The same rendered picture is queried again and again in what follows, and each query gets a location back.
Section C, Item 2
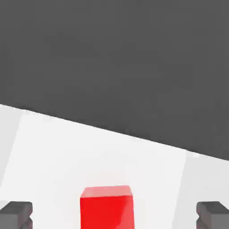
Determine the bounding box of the small red cube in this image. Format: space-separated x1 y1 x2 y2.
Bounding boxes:
80 185 135 229

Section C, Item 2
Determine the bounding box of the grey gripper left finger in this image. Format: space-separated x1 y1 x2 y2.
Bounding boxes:
0 201 34 229

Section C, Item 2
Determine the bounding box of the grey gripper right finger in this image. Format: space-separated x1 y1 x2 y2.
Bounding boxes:
196 201 229 229

